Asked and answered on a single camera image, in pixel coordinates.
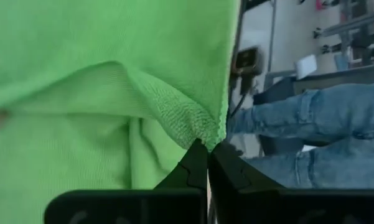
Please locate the small white box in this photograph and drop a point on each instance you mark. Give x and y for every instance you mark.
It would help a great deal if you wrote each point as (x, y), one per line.
(305, 67)

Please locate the person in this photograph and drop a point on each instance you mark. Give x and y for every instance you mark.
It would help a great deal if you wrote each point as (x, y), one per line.
(330, 112)

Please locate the green microfiber towel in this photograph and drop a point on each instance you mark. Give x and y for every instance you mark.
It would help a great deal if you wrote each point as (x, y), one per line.
(81, 62)

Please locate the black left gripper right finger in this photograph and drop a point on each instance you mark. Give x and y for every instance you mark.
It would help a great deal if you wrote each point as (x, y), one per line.
(298, 208)

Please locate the grey desk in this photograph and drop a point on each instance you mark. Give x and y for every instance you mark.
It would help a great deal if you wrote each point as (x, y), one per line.
(345, 77)

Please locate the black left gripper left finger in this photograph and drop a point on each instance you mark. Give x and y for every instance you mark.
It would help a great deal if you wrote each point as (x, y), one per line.
(127, 208)

